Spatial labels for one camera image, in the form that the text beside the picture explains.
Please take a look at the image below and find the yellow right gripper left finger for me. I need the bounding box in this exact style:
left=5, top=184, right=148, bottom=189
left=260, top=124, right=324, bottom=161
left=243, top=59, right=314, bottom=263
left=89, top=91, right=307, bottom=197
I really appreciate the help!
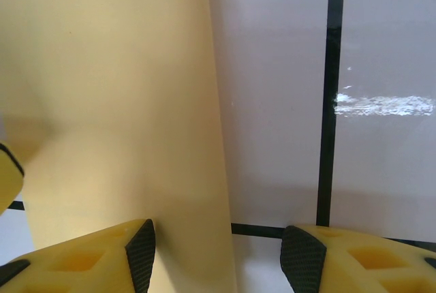
left=0, top=218, right=157, bottom=293

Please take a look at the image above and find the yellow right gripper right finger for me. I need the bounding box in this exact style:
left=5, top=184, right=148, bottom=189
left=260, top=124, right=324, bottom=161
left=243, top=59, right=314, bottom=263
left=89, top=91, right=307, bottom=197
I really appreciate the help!
left=279, top=224, right=436, bottom=293

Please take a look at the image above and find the yellow paper sheet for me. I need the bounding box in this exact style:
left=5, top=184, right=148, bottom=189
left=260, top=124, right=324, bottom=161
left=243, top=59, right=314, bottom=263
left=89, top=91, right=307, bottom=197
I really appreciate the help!
left=0, top=0, right=238, bottom=293

